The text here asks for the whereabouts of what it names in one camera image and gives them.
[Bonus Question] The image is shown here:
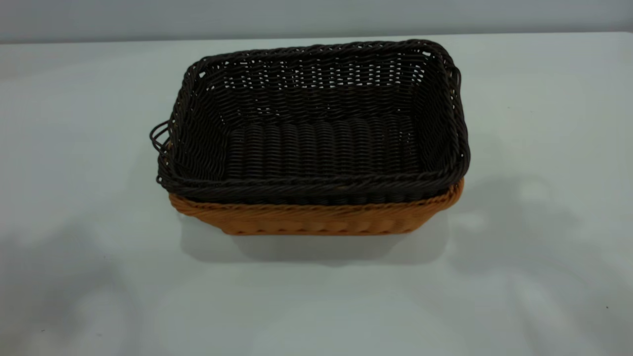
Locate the dark brown wicker basket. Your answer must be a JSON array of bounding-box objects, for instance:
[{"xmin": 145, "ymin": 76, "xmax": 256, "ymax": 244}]
[{"xmin": 149, "ymin": 39, "xmax": 471, "ymax": 206}]

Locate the light brown wicker basket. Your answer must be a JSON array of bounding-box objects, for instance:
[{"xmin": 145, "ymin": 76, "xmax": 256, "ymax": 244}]
[{"xmin": 167, "ymin": 177, "xmax": 465, "ymax": 236}]

